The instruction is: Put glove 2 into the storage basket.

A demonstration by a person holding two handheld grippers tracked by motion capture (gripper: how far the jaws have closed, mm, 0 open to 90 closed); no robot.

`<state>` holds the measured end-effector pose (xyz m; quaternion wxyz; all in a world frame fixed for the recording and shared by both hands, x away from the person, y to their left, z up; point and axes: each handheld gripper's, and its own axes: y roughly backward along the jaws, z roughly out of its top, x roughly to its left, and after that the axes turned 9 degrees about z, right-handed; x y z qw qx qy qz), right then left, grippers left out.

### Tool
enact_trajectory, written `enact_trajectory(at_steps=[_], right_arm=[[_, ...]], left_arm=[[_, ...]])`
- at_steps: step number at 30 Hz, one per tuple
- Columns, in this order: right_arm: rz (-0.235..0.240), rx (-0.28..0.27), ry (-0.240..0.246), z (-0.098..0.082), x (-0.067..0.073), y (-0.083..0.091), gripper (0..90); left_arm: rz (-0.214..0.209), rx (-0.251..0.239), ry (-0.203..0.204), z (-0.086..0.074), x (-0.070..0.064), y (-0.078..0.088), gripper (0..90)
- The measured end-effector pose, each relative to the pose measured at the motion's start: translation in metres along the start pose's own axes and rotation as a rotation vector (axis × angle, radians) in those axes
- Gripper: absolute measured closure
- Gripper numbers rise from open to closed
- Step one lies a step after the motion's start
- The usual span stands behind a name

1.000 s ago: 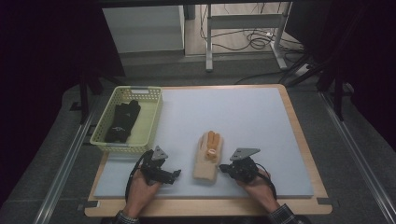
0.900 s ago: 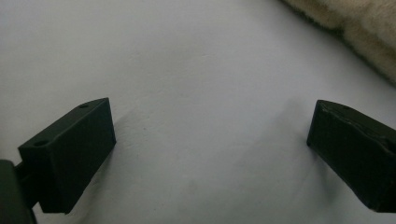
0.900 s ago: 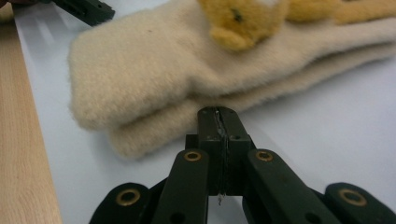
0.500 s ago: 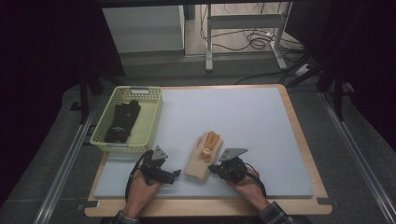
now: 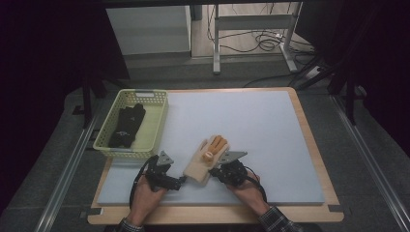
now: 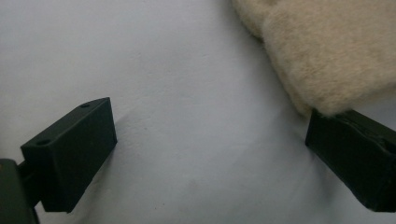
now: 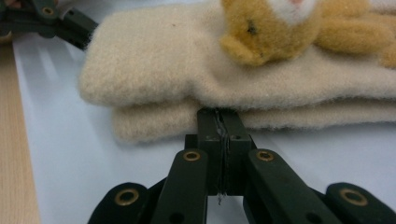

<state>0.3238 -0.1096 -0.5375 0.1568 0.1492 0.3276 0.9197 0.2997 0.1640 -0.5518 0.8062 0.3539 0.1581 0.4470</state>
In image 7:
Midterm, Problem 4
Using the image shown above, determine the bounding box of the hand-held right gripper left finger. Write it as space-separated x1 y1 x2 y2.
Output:
185 107 226 197

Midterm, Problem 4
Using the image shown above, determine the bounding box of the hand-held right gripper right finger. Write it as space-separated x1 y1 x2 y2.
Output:
219 108 258 197

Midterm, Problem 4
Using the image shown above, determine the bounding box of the plain cream knit glove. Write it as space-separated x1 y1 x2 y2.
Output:
111 97 396 146

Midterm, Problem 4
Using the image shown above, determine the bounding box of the cream glove with plush cat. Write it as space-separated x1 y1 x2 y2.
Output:
78 0 396 111

